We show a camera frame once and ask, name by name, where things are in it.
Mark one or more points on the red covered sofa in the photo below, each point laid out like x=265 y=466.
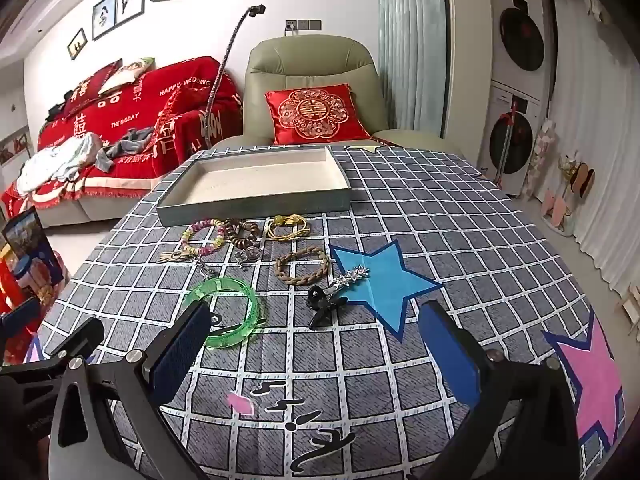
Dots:
x=200 y=80

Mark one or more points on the yellow star sticker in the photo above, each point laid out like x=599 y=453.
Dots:
x=362 y=148

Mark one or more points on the grey sofa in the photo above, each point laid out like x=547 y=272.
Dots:
x=100 y=205

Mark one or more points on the wall socket panel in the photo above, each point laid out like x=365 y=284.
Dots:
x=302 y=24

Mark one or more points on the beige leather armchair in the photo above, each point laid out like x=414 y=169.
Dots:
x=310 y=60

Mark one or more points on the black frame with figure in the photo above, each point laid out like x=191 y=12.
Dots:
x=104 y=16
x=131 y=0

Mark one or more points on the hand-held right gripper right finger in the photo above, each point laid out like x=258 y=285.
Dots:
x=447 y=355

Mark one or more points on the white sheer curtain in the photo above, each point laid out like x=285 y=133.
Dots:
x=595 y=135

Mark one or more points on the gooseneck phone holder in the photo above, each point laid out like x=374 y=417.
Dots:
x=220 y=75

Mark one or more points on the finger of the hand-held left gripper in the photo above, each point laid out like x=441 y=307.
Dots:
x=65 y=342
x=19 y=314

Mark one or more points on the white clothes pile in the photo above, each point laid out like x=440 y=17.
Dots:
x=55 y=162

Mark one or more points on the silver star hair clip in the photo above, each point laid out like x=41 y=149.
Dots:
x=352 y=276

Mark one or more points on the black hair claw clip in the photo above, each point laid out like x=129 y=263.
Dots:
x=322 y=305

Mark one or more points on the red fringed pillow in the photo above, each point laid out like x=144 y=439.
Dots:
x=85 y=87

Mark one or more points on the small black picture frame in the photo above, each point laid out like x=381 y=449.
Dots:
x=77 y=44

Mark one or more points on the white washing machine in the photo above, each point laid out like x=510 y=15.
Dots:
x=505 y=140

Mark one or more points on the grey shallow tray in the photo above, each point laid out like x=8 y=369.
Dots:
x=250 y=187

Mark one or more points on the red embroidered cushion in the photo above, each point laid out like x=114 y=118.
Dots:
x=315 y=110

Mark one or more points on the small pink paper piece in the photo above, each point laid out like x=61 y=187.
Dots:
x=241 y=404

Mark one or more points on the printed figure pillow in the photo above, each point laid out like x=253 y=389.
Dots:
x=125 y=75

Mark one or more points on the blue printed box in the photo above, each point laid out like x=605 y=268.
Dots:
x=30 y=255

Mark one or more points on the green translucent bangle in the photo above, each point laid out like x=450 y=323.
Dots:
x=250 y=320

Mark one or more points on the grey garment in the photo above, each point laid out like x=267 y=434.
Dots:
x=125 y=147

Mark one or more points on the blue star sticker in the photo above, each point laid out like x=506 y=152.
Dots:
x=380 y=285

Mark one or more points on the pink star sticker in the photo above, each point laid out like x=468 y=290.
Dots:
x=595 y=380

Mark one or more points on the white stacked dryer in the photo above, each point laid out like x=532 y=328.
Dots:
x=520 y=35

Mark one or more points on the teal curtain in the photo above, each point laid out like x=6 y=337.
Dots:
x=410 y=45

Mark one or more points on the pink floor decoration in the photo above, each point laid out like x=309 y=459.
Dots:
x=565 y=200

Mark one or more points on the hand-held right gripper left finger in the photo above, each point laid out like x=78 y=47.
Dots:
x=180 y=355

